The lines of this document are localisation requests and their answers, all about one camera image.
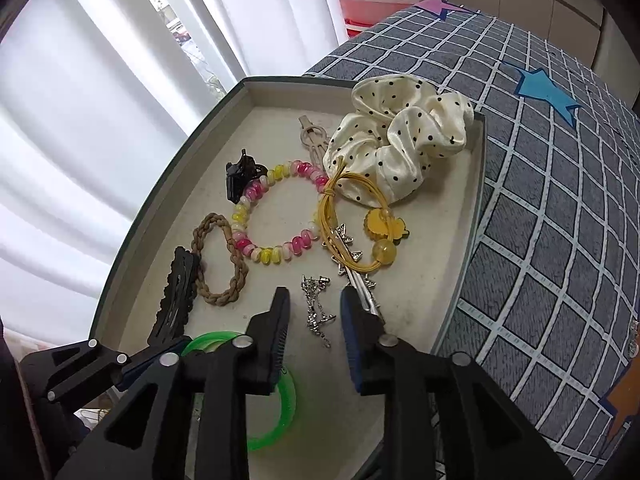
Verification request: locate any pink yellow coil hair tie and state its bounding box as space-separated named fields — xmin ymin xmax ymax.
xmin=229 ymin=159 xmax=331 ymax=265

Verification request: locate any white curtain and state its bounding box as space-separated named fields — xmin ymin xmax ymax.
xmin=0 ymin=0 xmax=397 ymax=353

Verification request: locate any black snap hair clip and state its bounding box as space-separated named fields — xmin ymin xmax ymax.
xmin=148 ymin=246 xmax=202 ymax=349

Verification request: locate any grey shallow tray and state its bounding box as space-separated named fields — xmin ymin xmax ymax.
xmin=87 ymin=75 xmax=489 ymax=480

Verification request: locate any black claw hair clip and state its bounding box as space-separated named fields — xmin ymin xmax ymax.
xmin=223 ymin=148 xmax=269 ymax=205

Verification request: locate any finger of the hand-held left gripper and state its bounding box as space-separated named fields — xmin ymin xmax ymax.
xmin=22 ymin=338 xmax=194 ymax=404

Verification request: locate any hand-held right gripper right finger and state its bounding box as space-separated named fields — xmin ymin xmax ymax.
xmin=339 ymin=287 xmax=576 ymax=480

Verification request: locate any red plastic bucket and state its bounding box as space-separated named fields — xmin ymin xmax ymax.
xmin=344 ymin=14 xmax=377 ymax=42

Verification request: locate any yellow hair tie with charm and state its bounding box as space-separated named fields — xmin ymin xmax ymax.
xmin=317 ymin=157 xmax=414 ymax=274

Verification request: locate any beige duckbill hair clip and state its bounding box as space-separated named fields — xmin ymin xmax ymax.
xmin=298 ymin=114 xmax=334 ymax=169

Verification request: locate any grey checked tablecloth with stars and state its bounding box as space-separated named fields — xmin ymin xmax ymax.
xmin=304 ymin=0 xmax=640 ymax=480

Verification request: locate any white sideboard cabinet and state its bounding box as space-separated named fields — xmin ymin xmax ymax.
xmin=394 ymin=0 xmax=640 ymax=97

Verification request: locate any cream polka dot scrunchie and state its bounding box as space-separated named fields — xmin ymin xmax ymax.
xmin=322 ymin=73 xmax=475 ymax=207

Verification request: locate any brown braided hair tie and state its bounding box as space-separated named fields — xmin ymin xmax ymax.
xmin=192 ymin=212 xmax=251 ymax=307

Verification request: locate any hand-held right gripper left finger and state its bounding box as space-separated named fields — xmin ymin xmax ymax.
xmin=54 ymin=286 xmax=292 ymax=480

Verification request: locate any silver star hairpin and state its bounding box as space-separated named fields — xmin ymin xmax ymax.
xmin=322 ymin=223 xmax=386 ymax=327

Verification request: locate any green plastic bangle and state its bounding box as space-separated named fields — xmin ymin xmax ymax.
xmin=180 ymin=330 xmax=299 ymax=452

